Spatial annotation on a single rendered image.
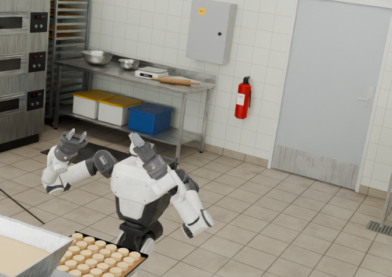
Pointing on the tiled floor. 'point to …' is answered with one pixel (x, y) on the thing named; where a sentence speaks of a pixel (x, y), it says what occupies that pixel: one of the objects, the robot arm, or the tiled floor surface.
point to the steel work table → (173, 136)
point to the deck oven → (23, 61)
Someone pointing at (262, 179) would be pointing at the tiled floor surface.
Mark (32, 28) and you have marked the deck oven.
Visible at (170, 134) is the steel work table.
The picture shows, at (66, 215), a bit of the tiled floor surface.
